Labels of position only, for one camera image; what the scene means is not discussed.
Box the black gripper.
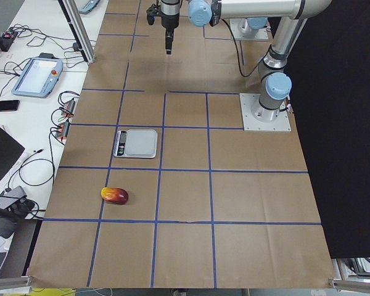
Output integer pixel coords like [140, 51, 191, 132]
[160, 0, 180, 55]

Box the red yellow mango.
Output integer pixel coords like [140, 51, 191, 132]
[101, 187, 129, 205]

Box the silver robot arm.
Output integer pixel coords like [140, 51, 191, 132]
[239, 17, 268, 35]
[188, 0, 330, 122]

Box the silver digital kitchen scale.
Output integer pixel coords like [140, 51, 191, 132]
[113, 129, 158, 158]

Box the blue teach pendant tablet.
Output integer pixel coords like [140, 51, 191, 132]
[11, 57, 63, 98]

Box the brown paper table cover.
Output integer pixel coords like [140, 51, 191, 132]
[28, 1, 334, 288]

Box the black smartphone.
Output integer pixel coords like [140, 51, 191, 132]
[0, 100, 20, 112]

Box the grey usb hub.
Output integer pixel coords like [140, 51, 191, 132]
[0, 186, 27, 210]

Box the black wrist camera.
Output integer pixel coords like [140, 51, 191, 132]
[146, 4, 158, 25]

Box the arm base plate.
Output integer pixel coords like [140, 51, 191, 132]
[229, 17, 269, 41]
[239, 93, 292, 133]

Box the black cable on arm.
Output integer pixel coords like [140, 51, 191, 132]
[219, 18, 272, 78]

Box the aluminium frame post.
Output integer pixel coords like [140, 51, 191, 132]
[58, 0, 96, 65]

